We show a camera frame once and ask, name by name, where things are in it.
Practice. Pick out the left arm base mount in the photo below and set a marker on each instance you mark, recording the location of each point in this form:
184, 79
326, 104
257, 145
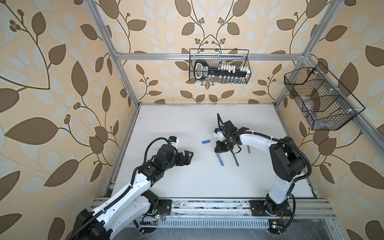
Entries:
157, 212

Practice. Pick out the aluminium frame post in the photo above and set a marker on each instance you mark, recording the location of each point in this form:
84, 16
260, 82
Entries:
326, 10
93, 10

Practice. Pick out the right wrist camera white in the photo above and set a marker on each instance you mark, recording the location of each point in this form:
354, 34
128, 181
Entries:
219, 134

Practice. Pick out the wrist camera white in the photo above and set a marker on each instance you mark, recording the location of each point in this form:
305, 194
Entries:
219, 134
174, 141

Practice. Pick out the aluminium frame right post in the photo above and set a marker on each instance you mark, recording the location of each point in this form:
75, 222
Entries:
326, 10

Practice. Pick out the blue pen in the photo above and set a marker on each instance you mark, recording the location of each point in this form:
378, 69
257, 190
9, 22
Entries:
220, 159

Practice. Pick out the aluminium frame left post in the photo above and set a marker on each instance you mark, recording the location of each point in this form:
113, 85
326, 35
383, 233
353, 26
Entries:
93, 10

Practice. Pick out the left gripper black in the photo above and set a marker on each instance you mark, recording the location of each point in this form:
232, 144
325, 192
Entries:
188, 159

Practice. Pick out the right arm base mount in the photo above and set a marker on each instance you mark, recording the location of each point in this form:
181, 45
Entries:
283, 214

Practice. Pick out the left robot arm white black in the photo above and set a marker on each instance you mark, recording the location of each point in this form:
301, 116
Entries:
134, 200

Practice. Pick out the wire basket black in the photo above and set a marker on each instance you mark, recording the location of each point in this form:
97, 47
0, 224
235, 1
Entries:
214, 57
325, 101

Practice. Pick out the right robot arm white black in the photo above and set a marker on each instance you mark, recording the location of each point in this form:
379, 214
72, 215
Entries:
289, 163

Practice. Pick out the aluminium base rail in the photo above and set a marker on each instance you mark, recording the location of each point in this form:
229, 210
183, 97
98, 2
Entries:
236, 213

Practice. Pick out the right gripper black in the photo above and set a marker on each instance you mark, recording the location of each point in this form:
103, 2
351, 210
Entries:
220, 149

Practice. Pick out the black tool with white bits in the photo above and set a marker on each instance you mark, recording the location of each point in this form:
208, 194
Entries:
203, 70

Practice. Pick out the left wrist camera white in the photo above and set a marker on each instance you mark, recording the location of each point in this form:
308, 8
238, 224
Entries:
174, 141

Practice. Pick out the back wire basket black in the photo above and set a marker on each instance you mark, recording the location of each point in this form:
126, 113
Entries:
214, 57

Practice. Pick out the green pen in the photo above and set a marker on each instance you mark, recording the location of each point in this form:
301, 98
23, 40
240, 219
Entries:
235, 159

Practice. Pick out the right wire basket black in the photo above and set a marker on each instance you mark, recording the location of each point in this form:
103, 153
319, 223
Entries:
325, 101

